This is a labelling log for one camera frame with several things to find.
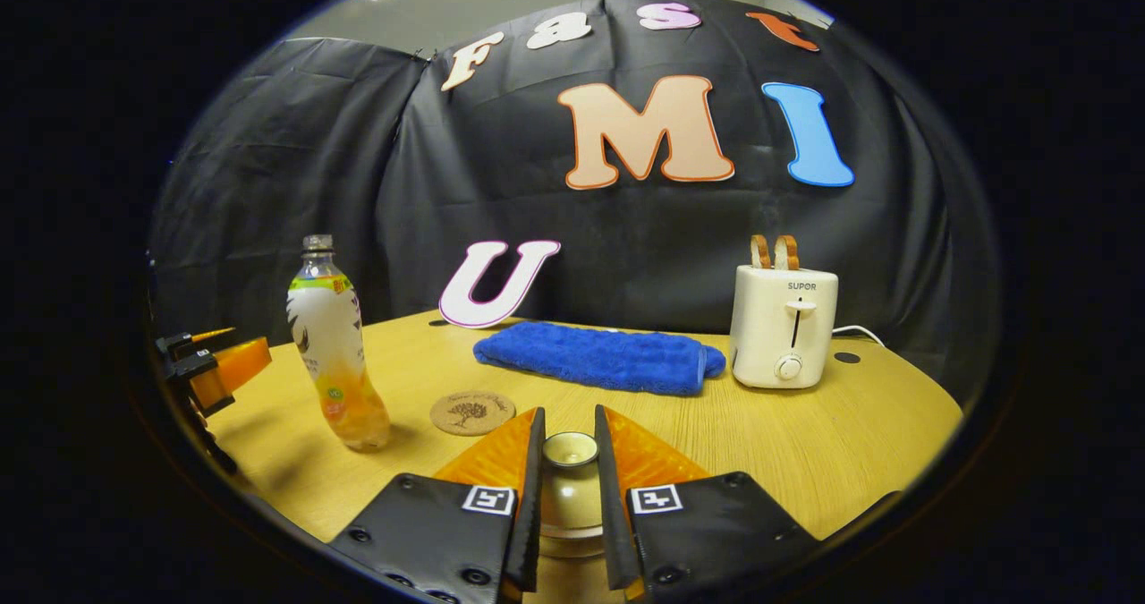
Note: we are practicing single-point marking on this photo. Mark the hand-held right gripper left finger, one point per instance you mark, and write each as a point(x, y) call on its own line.
point(528, 506)

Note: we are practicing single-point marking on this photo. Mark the cream teacup lid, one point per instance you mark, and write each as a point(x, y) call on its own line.
point(571, 497)

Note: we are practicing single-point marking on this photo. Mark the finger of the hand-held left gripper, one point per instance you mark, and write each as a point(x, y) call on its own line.
point(237, 367)
point(183, 353)

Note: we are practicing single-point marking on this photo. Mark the black backdrop cloth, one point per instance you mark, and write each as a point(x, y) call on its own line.
point(626, 246)

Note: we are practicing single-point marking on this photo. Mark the bread slice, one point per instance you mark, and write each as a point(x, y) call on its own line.
point(786, 253)
point(760, 253)

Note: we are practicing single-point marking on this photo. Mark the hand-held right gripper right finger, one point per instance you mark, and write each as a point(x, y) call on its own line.
point(613, 506)

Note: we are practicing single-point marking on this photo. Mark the clear plastic water bottle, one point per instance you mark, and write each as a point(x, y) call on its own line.
point(333, 344)

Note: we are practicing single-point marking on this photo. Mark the blue towel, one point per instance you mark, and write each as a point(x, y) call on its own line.
point(599, 358)

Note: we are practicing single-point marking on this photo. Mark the white toaster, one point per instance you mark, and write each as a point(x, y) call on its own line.
point(778, 336)

